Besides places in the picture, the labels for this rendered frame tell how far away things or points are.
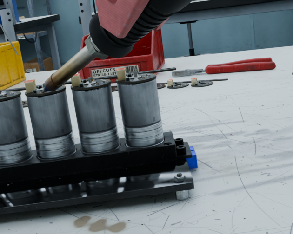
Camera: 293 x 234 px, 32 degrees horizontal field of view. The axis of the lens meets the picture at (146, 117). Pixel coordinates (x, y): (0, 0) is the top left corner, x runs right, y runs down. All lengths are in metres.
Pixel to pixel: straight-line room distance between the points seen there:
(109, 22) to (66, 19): 4.78
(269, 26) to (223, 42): 0.43
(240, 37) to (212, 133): 4.38
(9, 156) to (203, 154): 0.13
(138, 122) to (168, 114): 0.16
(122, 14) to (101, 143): 0.11
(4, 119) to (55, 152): 0.04
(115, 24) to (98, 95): 0.09
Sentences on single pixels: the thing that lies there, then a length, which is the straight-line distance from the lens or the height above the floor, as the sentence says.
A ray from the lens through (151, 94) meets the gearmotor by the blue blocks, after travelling 0.31.
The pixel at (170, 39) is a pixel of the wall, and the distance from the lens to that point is 4.81.
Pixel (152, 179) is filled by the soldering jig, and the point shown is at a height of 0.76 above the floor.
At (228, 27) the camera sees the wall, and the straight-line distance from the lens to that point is 4.76.
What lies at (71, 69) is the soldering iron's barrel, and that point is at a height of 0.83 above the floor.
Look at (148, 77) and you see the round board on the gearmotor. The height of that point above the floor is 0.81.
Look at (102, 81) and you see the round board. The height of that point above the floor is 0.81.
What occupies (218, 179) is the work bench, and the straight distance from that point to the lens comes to 0.31.
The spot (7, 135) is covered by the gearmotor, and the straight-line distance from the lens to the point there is 0.32.
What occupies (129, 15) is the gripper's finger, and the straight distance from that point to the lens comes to 0.22.
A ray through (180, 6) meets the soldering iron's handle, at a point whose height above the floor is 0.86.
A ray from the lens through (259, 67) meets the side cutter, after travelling 0.63.
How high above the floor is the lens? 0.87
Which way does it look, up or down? 14 degrees down
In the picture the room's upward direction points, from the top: 8 degrees counter-clockwise
